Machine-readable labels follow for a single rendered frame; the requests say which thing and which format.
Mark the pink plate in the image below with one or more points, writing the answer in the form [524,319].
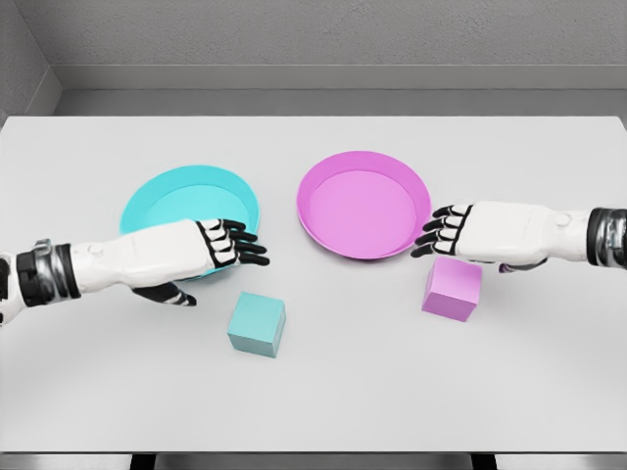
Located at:
[362,205]

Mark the cyan plate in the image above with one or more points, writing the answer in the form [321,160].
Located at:
[196,201]

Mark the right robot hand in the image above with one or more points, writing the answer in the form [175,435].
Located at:
[499,230]

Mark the pink block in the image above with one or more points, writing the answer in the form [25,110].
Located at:
[451,290]

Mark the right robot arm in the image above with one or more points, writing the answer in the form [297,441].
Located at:
[593,237]

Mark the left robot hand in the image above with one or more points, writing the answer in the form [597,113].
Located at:
[166,254]

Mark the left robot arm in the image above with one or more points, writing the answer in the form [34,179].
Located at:
[59,269]

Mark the cyan block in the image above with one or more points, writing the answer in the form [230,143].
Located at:
[257,324]

